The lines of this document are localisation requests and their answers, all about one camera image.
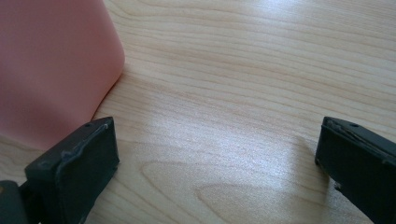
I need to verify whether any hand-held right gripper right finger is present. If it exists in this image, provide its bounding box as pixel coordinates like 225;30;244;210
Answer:
314;116;396;224

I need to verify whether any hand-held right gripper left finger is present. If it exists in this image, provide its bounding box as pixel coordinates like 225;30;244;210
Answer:
19;116;120;224

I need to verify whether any pink plastic container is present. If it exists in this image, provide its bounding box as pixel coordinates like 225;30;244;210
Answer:
0;0;126;151

